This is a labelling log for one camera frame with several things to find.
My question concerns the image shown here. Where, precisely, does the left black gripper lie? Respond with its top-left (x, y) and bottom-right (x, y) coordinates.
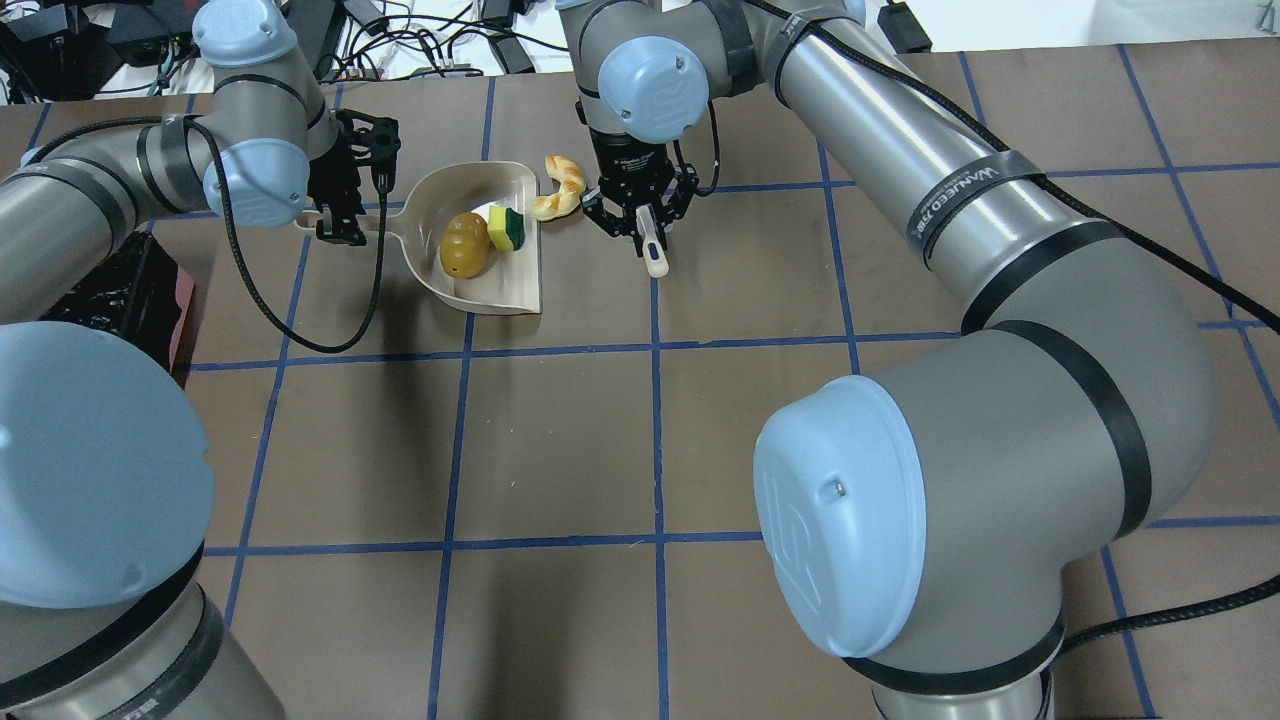
top-left (307, 110), bottom-right (401, 247)

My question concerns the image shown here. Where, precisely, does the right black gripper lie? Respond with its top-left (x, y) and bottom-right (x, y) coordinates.
top-left (582, 128), bottom-right (699, 241)

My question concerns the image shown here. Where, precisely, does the toy croissant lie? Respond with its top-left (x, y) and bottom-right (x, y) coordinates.
top-left (531, 154), bottom-right (586, 222)

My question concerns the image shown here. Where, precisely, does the beige hand brush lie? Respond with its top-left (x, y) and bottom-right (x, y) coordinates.
top-left (637, 205), bottom-right (669, 279)

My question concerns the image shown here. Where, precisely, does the yellow toy potato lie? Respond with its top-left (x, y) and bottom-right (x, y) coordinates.
top-left (438, 211), bottom-right (492, 279)

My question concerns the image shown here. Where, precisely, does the beige plastic dustpan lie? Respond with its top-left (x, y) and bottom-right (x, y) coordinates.
top-left (356, 161), bottom-right (541, 315)

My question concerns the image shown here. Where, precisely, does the yellow green sponge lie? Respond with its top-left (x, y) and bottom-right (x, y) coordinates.
top-left (486, 204), bottom-right (525, 252)

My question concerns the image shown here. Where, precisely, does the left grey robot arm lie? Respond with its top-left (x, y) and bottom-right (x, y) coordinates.
top-left (1, 1), bottom-right (399, 719)

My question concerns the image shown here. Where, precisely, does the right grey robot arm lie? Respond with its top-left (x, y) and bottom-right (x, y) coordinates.
top-left (556, 1), bottom-right (1277, 719)

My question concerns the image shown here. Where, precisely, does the black lined trash bin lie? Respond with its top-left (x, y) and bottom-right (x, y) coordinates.
top-left (40, 231), bottom-right (195, 372)

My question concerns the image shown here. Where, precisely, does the black power adapter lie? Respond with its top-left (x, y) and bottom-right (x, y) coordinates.
top-left (488, 35), bottom-right (538, 76)

